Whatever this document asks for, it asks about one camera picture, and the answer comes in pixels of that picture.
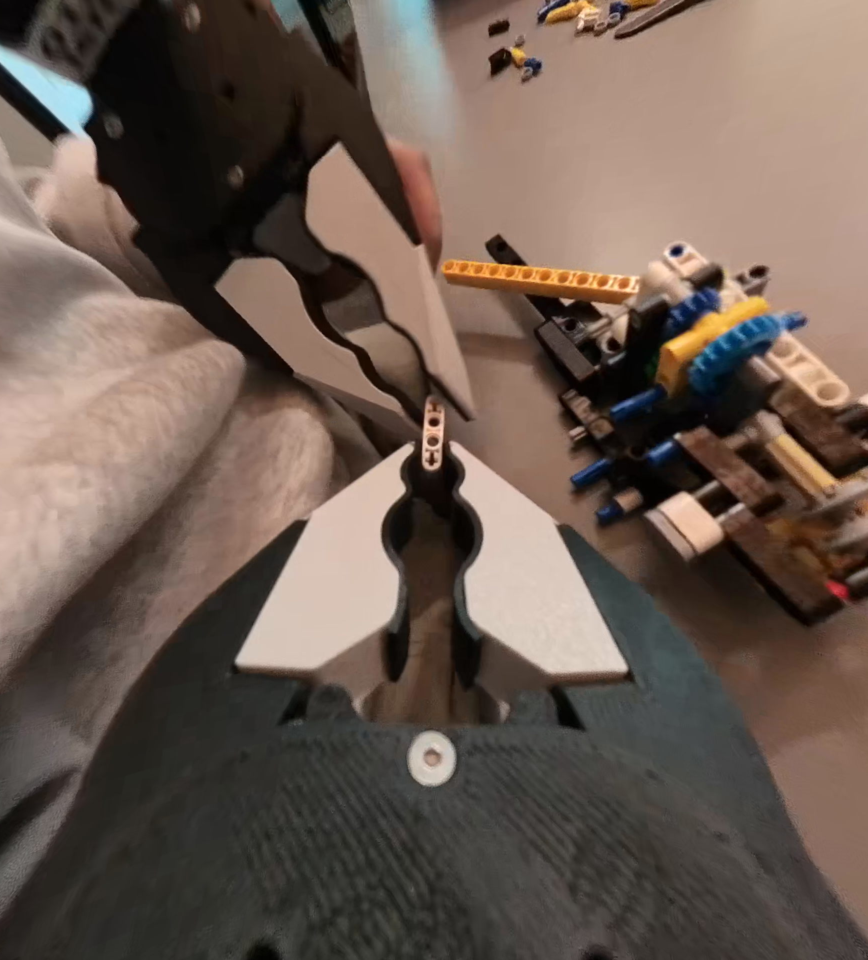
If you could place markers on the person's left hand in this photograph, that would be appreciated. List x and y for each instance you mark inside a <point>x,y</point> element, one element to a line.
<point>420,195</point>

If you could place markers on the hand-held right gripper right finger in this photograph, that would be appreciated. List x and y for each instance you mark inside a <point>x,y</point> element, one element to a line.
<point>531,600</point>

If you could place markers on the lego vehicle chassis assembly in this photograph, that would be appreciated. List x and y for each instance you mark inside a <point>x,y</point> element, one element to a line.
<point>704,352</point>

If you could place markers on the small white lego beam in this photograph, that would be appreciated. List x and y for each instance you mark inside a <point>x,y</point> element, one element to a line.
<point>432,435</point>

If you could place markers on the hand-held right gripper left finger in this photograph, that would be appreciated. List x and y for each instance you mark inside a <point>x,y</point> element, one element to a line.
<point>329,600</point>

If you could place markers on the scattered loose lego pieces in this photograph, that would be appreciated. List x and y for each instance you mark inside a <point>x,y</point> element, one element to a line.
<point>516,58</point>

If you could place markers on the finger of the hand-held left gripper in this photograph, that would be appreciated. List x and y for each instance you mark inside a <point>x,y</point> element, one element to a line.
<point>276,315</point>
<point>389,247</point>

